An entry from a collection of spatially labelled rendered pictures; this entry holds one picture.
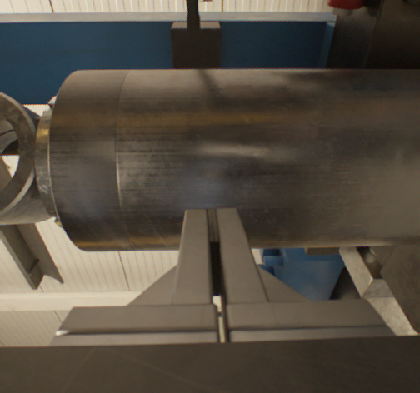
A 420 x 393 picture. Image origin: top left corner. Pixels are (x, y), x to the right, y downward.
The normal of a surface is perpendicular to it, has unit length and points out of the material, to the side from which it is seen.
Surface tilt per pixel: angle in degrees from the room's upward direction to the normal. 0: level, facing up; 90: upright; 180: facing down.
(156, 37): 90
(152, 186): 90
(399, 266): 0
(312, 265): 90
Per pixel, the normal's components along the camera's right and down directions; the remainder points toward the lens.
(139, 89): 0.01, -0.59
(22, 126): 0.03, -0.11
